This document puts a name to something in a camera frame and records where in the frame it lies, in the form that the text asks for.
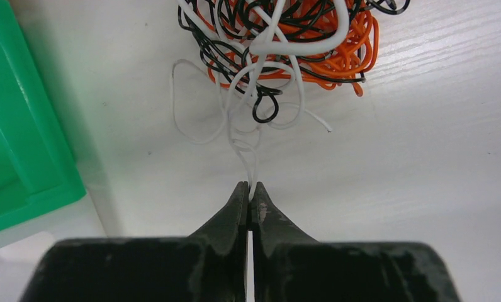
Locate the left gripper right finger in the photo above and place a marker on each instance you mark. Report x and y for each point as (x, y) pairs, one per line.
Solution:
(290, 265)

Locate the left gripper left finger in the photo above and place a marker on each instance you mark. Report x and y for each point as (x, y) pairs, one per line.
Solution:
(208, 265)

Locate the clear plastic bin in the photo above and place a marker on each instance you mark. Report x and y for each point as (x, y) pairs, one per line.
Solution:
(26, 242)

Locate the green plastic bin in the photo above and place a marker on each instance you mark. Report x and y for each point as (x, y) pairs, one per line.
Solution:
(37, 170)

